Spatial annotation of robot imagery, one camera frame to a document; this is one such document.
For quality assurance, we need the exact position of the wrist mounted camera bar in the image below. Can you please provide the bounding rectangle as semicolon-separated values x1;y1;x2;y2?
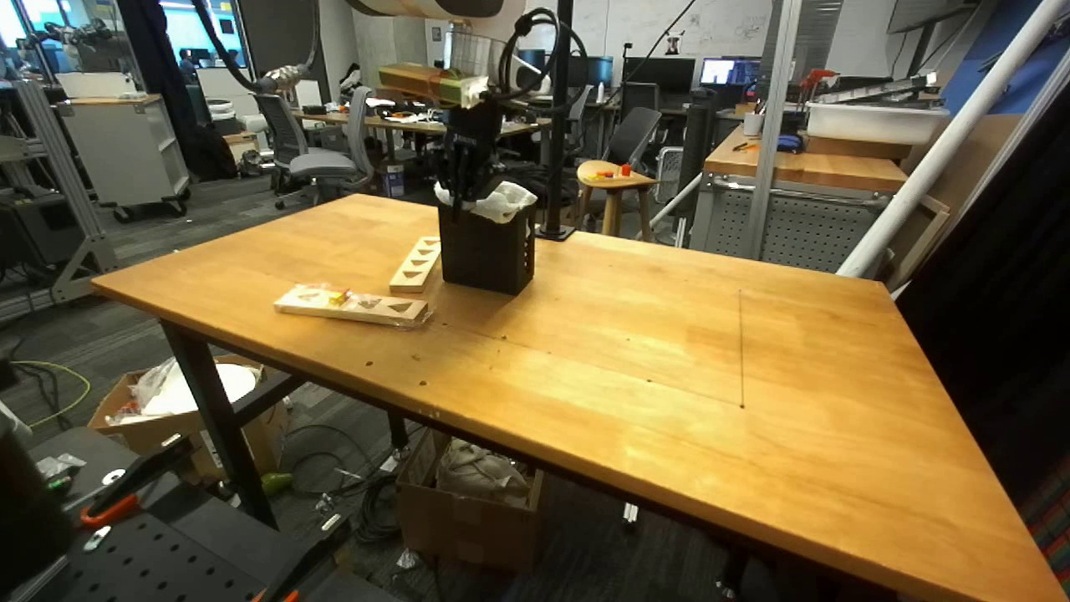
375;59;490;114

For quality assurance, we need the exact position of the wooden board wrapped in plastic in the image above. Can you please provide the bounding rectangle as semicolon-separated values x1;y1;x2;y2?
272;280;437;334

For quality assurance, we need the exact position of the grey vertical pillar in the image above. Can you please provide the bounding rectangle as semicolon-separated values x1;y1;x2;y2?
741;0;810;260

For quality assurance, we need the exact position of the grey perforated metal panel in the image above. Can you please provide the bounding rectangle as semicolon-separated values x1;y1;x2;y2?
688;173;896;278

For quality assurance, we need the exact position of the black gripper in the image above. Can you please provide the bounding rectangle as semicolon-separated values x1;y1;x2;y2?
442;98;509;210

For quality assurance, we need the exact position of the round wooden stool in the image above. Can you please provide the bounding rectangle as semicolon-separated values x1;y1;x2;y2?
572;158;657;241

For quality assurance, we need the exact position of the black perforated panel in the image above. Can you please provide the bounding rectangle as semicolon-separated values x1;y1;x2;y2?
31;492;353;602

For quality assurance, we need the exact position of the brown cardboard box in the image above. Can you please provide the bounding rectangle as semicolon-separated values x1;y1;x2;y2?
395;430;553;578

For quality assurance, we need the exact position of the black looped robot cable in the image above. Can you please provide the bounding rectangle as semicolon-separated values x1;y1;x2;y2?
490;4;595;111

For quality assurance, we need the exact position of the grey office chair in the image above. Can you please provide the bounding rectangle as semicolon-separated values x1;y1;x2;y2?
252;83;379;212

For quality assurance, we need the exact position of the white wheeled cabinet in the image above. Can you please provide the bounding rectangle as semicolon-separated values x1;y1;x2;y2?
52;71;193;225

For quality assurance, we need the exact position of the cardboard box with plastic bag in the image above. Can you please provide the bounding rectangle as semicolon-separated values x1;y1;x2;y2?
87;353;290;483

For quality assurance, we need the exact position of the black perforated plastic box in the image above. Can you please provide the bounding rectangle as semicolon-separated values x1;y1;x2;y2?
436;198;539;301

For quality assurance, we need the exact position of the grey metal shelf frame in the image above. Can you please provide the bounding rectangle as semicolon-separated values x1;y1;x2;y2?
0;81;121;327

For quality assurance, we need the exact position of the computer monitor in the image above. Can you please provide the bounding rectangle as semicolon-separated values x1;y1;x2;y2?
693;54;769;93

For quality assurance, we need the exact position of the yellow green floor cable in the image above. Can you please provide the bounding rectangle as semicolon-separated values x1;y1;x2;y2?
5;353;100;434

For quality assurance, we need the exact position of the white plastic bin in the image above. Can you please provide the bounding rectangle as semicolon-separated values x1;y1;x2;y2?
803;93;957;149

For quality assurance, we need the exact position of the black table leg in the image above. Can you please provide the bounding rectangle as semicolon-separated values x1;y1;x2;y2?
157;318;284;536

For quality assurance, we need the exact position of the wooden board with triangle cutouts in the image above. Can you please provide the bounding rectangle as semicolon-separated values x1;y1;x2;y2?
384;229;445;297

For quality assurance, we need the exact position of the orange handled tool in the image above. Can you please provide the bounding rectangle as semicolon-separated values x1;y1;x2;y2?
73;487;150;536

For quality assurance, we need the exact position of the white diagonal pole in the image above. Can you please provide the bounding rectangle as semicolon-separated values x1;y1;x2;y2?
832;0;1070;283

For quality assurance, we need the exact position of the black vertical pole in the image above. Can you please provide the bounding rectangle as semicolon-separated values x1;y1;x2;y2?
543;0;579;244

